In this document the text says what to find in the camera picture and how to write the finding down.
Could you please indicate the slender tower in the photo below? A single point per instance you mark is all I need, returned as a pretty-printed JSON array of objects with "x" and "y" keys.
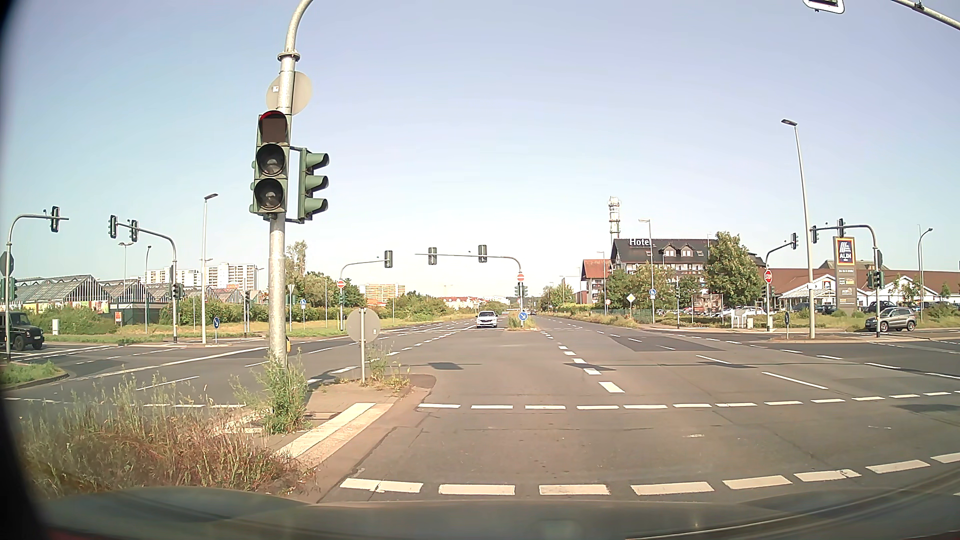
[{"x": 614, "y": 217}]

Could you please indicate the tall shop sign pylon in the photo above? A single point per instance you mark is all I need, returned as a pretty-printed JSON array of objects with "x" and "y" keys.
[{"x": 845, "y": 277}]

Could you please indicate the no-entry road sign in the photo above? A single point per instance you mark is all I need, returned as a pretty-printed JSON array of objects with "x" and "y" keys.
[{"x": 340, "y": 284}]

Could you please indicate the grey car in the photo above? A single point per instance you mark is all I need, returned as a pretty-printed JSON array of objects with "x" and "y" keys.
[{"x": 892, "y": 320}]

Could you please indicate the kerbed traffic island with weeds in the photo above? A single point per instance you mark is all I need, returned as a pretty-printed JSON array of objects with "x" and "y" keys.
[{"x": 150, "y": 450}]

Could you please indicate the dark-roofed hotel building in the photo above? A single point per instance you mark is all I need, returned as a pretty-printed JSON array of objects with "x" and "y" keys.
[{"x": 667, "y": 253}]

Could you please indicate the traffic light on grey mast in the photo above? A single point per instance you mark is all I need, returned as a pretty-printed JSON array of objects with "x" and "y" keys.
[{"x": 277, "y": 262}]

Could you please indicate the low red-roofed shop building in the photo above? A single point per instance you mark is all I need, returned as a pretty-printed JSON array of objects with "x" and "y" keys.
[{"x": 795, "y": 279}]

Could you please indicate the row of trees and bushes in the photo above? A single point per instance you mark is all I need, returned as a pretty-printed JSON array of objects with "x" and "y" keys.
[{"x": 319, "y": 289}]

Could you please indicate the grassy traffic island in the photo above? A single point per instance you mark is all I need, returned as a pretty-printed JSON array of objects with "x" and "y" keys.
[{"x": 26, "y": 371}]

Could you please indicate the white car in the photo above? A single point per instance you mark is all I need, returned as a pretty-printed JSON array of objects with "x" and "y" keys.
[{"x": 487, "y": 319}]

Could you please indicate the car's own bonnet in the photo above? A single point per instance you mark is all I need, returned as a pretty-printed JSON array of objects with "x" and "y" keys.
[{"x": 480, "y": 521}]

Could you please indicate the grey asphalt road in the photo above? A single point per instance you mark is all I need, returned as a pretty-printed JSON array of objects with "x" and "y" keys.
[{"x": 525, "y": 442}]

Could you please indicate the traffic light with no-entry sign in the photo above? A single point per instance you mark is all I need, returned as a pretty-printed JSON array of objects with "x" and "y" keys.
[{"x": 767, "y": 276}]

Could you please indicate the row of glass greenhouses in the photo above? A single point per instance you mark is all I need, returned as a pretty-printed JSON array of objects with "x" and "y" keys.
[{"x": 60, "y": 291}]

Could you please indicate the row of parked cars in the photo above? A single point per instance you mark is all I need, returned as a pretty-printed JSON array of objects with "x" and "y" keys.
[{"x": 814, "y": 307}]

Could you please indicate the black off-road car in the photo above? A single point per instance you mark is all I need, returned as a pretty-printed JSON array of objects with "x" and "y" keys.
[{"x": 21, "y": 332}]

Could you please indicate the large green tree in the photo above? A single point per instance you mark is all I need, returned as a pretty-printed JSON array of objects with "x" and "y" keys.
[{"x": 731, "y": 270}]

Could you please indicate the grass verge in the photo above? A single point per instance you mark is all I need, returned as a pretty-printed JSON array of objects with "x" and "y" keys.
[
  {"x": 150, "y": 330},
  {"x": 832, "y": 321}
]

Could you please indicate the round road sign on post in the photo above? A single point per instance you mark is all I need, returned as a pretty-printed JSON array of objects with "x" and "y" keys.
[{"x": 363, "y": 325}]

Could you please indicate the grassy median strip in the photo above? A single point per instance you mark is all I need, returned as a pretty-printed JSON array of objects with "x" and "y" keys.
[{"x": 514, "y": 323}]

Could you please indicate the tall lamp post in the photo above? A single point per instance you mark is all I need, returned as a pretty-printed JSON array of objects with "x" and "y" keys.
[{"x": 807, "y": 262}]

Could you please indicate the road markings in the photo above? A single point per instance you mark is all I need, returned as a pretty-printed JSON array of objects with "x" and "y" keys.
[{"x": 476, "y": 489}]

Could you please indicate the pale high-rise buildings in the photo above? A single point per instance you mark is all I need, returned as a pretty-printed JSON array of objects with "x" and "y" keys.
[{"x": 229, "y": 274}]

